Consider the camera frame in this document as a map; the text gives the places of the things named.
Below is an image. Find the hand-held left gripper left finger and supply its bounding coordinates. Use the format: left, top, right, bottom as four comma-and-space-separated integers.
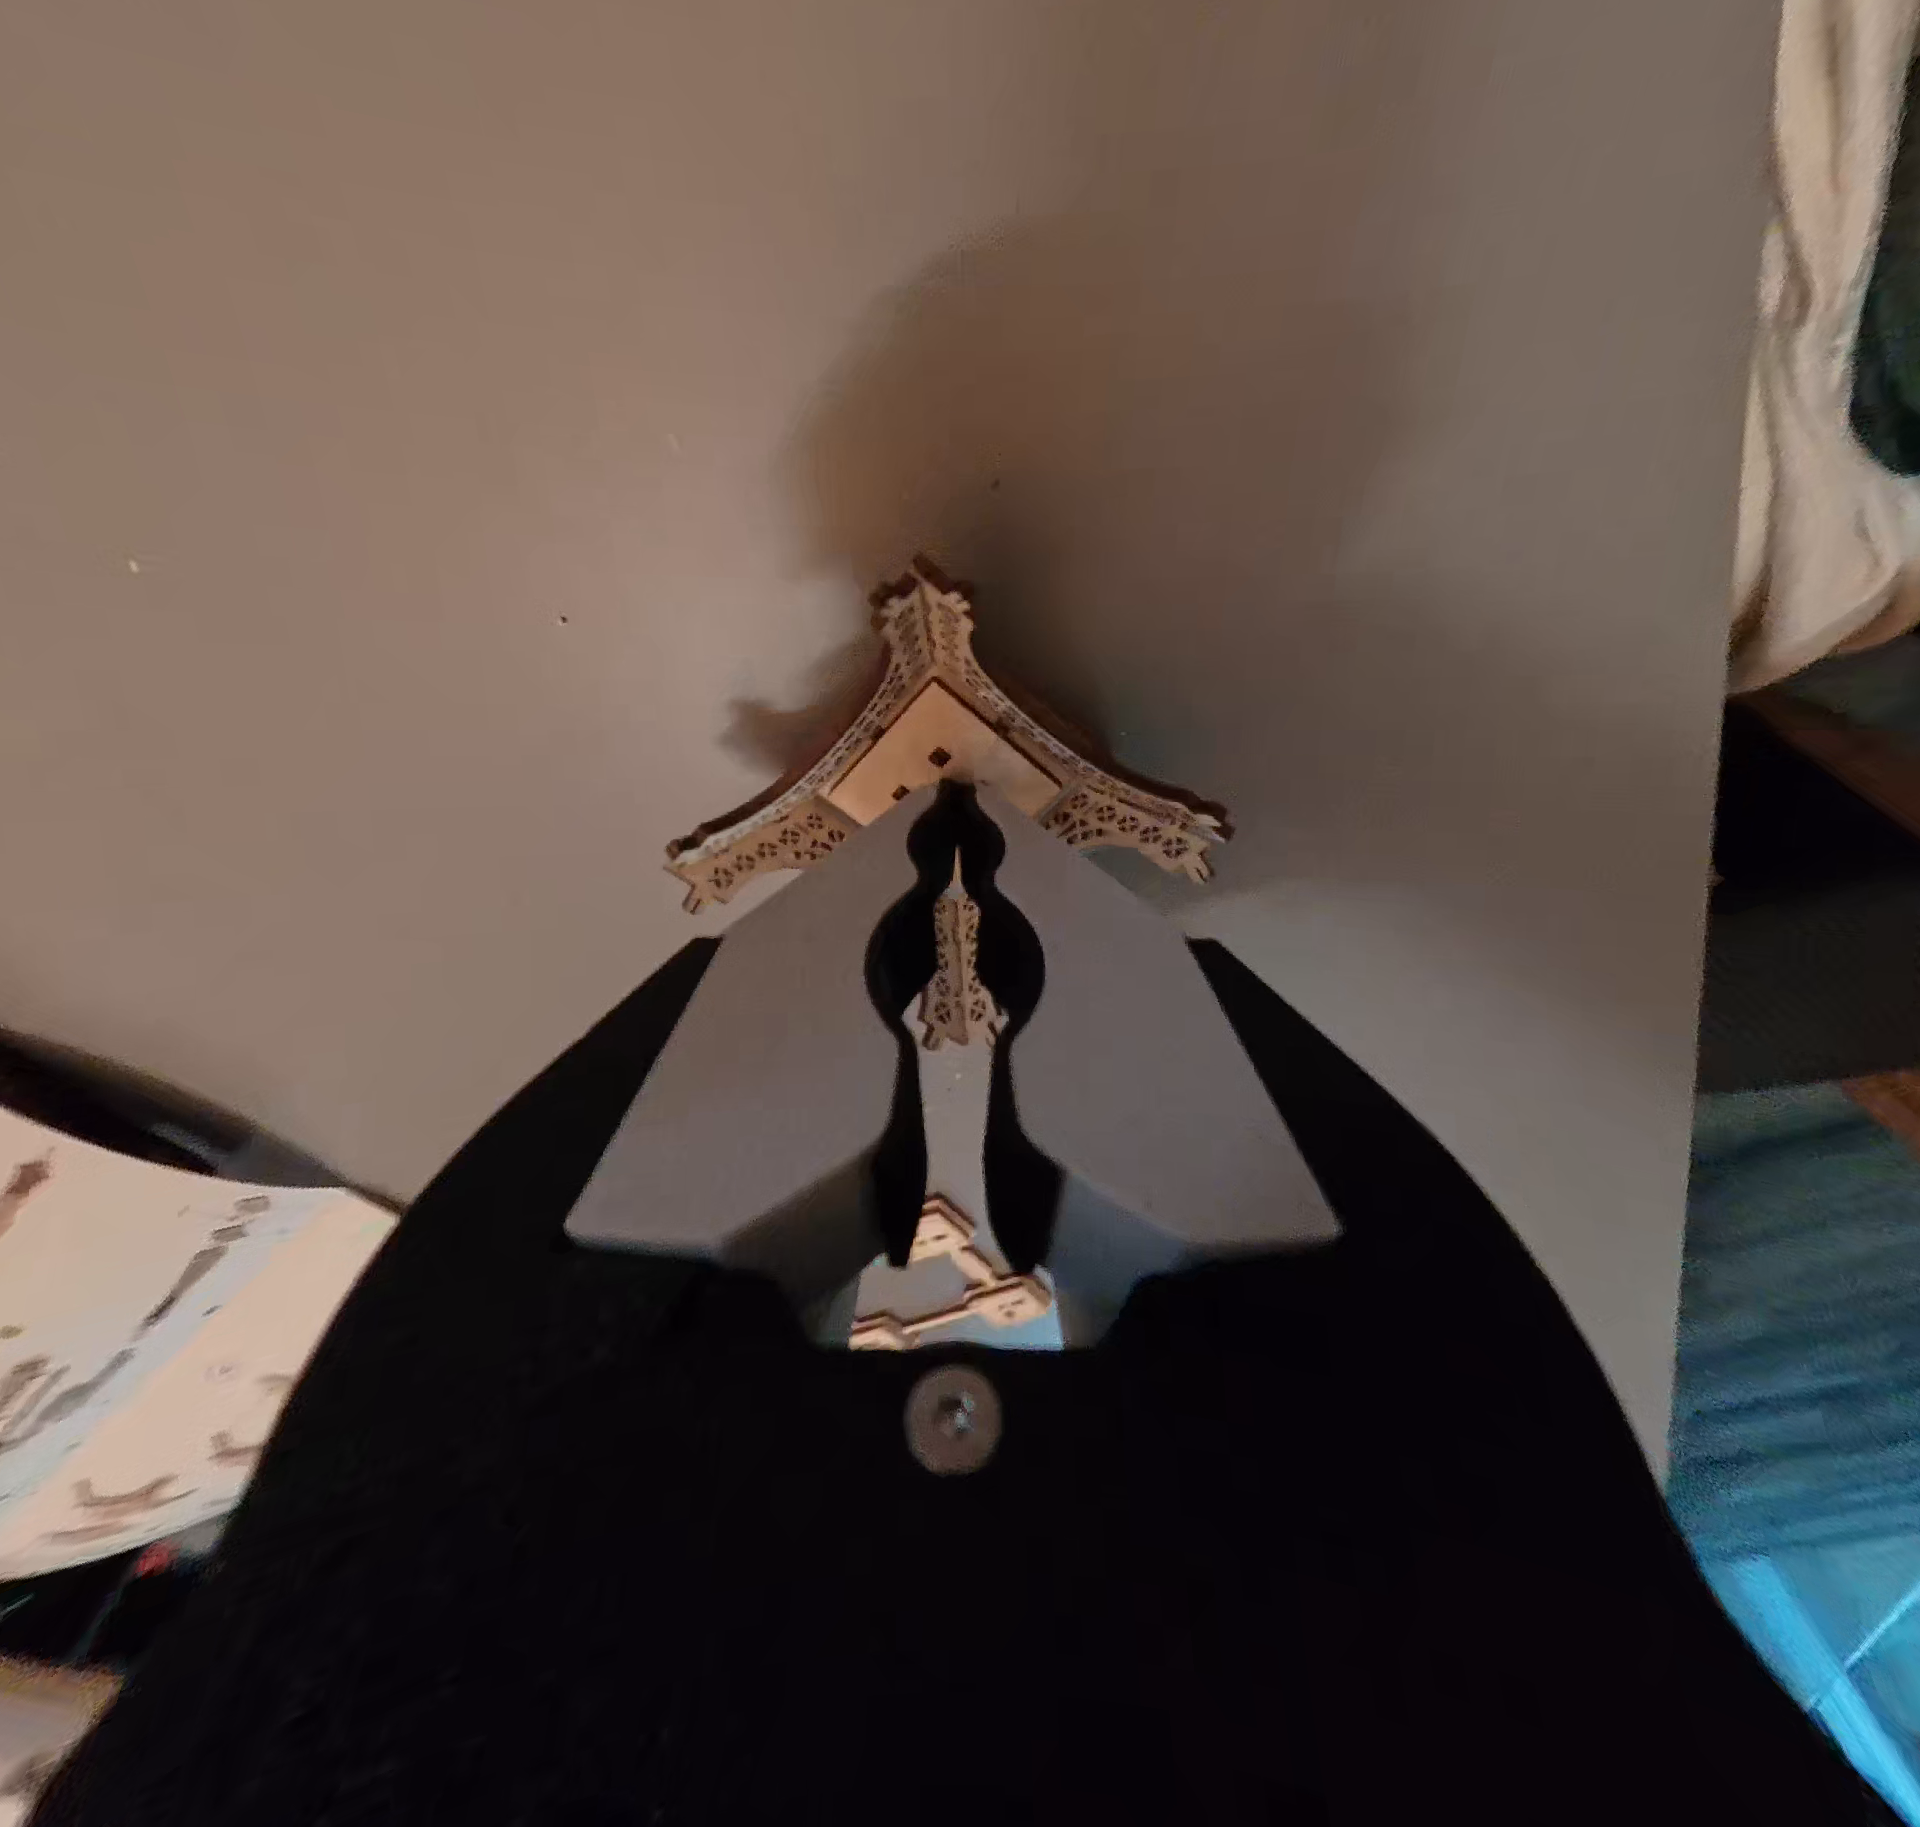
564, 778, 963, 1348

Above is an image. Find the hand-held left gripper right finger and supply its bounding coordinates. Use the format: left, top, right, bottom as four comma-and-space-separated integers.
955, 778, 1341, 1355

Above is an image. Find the wooden tower spire piece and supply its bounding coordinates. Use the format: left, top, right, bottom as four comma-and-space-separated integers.
921, 880, 1012, 1054

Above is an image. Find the wooden Eiffel tower model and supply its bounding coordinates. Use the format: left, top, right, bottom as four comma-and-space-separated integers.
664, 553, 1231, 1355

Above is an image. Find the grey desk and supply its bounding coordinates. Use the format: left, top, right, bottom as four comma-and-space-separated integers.
0, 0, 1805, 1486

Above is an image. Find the dark rounded object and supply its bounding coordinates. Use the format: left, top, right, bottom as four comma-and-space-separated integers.
0, 1024, 401, 1210

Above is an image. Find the white instruction leaflet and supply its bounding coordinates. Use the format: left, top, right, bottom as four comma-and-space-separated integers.
0, 1098, 401, 1584

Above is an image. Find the cream cloth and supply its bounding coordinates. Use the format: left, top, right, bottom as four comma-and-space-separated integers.
1722, 0, 1920, 689

